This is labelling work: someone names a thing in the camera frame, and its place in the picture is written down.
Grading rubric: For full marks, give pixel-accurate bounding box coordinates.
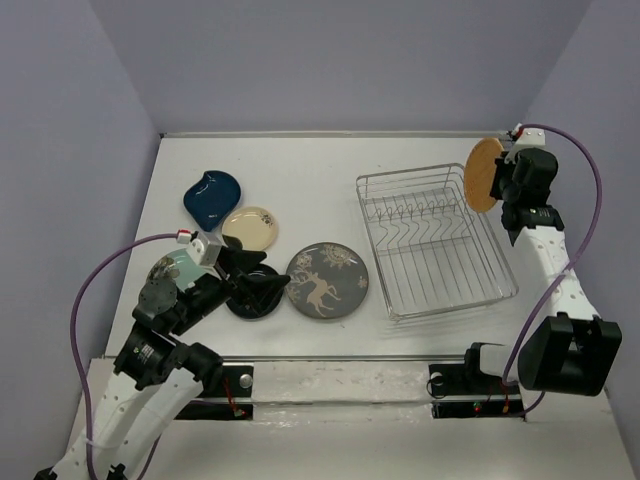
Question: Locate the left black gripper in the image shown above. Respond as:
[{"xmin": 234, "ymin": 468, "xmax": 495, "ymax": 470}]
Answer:
[{"xmin": 172, "ymin": 243, "xmax": 292, "ymax": 332}]

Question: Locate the round woven wicker plate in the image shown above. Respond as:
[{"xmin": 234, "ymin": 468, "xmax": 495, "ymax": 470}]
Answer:
[{"xmin": 463, "ymin": 138, "xmax": 503, "ymax": 213}]

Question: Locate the dark blue leaf-shaped plate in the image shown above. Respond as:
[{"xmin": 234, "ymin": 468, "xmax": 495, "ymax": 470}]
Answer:
[{"xmin": 183, "ymin": 170, "xmax": 242, "ymax": 232}]

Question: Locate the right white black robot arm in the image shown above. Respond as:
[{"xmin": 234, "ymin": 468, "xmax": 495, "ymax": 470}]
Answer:
[{"xmin": 219, "ymin": 148, "xmax": 622, "ymax": 396}]

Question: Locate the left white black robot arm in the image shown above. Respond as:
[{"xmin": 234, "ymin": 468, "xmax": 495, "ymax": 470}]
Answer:
[{"xmin": 36, "ymin": 273, "xmax": 290, "ymax": 479}]

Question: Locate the black round plate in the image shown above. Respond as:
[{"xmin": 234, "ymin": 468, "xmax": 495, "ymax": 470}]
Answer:
[{"xmin": 226, "ymin": 263, "xmax": 283, "ymax": 321}]

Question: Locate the cream floral ceramic plate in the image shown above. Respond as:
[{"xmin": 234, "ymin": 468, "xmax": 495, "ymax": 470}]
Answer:
[{"xmin": 222, "ymin": 206, "xmax": 279, "ymax": 251}]

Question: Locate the light green floral plate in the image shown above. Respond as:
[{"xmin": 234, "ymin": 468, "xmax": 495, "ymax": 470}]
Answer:
[{"xmin": 146, "ymin": 249, "xmax": 205, "ymax": 292}]

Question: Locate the grey reindeer snowflake plate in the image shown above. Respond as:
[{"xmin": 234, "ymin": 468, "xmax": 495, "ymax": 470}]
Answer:
[{"xmin": 286, "ymin": 242, "xmax": 369, "ymax": 321}]

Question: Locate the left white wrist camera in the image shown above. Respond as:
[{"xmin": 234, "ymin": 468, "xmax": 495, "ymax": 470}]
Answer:
[{"xmin": 186, "ymin": 232, "xmax": 222, "ymax": 269}]

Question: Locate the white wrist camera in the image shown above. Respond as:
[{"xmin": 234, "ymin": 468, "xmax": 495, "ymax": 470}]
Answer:
[
  {"xmin": 504, "ymin": 124, "xmax": 546, "ymax": 164},
  {"xmin": 186, "ymin": 232, "xmax": 222, "ymax": 269}
]

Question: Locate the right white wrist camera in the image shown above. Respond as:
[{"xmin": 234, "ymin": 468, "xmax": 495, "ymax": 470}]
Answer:
[{"xmin": 504, "ymin": 124, "xmax": 546, "ymax": 164}]

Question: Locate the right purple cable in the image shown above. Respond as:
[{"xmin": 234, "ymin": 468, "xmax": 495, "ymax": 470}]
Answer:
[{"xmin": 501, "ymin": 122, "xmax": 603, "ymax": 421}]

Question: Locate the purple cable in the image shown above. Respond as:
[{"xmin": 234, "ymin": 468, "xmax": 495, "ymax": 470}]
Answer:
[
  {"xmin": 69, "ymin": 229, "xmax": 194, "ymax": 480},
  {"xmin": 501, "ymin": 122, "xmax": 603, "ymax": 421}
]

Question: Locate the metal wire dish rack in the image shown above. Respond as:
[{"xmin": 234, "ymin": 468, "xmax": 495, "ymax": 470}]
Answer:
[{"xmin": 356, "ymin": 163, "xmax": 516, "ymax": 297}]

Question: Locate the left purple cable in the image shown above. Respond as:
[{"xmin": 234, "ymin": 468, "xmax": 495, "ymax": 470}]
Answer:
[{"xmin": 69, "ymin": 229, "xmax": 194, "ymax": 480}]

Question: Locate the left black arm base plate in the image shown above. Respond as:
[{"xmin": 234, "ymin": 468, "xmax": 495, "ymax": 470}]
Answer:
[{"xmin": 175, "ymin": 362, "xmax": 254, "ymax": 421}]

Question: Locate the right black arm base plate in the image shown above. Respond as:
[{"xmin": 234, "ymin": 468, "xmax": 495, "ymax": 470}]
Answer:
[{"xmin": 426, "ymin": 363, "xmax": 525, "ymax": 419}]

